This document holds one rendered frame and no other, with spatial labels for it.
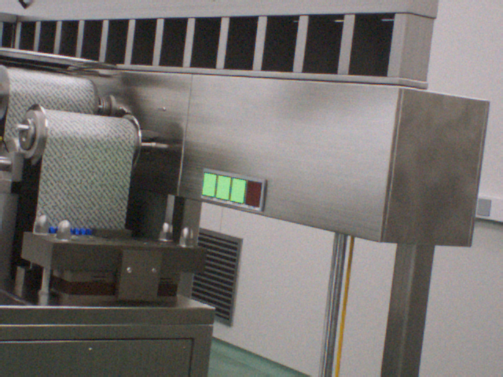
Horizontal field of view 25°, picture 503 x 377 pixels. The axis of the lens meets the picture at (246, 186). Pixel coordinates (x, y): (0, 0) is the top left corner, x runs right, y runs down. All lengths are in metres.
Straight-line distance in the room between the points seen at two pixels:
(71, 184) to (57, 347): 0.43
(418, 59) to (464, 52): 3.17
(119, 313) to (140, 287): 0.09
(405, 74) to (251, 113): 0.47
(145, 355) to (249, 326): 3.96
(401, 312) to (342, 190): 0.29
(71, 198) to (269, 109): 0.56
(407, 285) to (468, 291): 2.90
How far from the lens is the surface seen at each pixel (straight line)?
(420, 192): 2.22
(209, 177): 2.63
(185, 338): 2.65
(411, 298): 2.34
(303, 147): 2.36
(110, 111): 3.08
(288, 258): 6.25
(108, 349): 2.55
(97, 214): 2.77
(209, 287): 6.87
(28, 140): 2.71
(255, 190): 2.48
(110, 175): 2.77
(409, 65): 2.19
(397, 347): 2.36
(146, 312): 2.58
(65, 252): 2.52
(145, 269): 2.60
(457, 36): 5.41
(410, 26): 2.19
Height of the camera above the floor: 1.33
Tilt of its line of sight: 3 degrees down
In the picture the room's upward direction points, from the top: 7 degrees clockwise
